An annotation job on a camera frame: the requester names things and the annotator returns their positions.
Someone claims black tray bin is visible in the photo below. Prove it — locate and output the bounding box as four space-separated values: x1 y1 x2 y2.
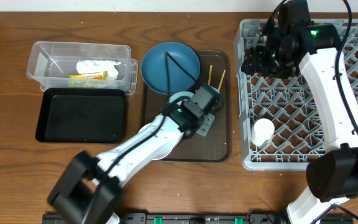
35 88 127 144

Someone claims brown serving tray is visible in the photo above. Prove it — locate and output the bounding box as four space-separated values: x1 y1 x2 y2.
141 49 231 163

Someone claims wooden chopstick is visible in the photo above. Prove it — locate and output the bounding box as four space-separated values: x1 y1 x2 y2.
208 65 213 86
218 70 226 91

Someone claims right wooden chopstick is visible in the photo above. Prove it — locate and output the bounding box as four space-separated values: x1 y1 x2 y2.
218 70 226 91

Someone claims left wooden chopstick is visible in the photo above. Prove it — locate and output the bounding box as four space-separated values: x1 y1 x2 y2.
208 65 213 86

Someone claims grey dishwasher rack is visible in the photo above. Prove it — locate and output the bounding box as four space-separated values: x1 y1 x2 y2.
237 19 358 171

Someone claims white tissue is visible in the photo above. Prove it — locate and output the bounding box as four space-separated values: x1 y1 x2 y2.
76 60 121 79

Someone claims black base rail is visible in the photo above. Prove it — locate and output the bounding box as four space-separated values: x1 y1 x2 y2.
41 212 354 224

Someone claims light blue bowl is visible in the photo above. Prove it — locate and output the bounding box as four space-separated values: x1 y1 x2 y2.
165 91 197 108

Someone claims dark blue plate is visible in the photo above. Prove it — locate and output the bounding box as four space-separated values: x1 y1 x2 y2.
141 42 201 95

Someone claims clear plastic bin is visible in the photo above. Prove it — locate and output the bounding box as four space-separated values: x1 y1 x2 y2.
26 41 138 95

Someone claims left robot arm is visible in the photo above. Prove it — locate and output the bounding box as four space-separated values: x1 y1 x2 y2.
47 100 210 223

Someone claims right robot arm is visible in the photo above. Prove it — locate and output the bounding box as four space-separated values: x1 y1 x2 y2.
241 1 358 223

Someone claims white cup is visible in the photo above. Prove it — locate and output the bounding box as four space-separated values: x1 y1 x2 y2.
250 118 275 146

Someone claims yellow snack wrapper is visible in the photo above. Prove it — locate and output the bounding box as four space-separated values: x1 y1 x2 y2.
69 71 108 80

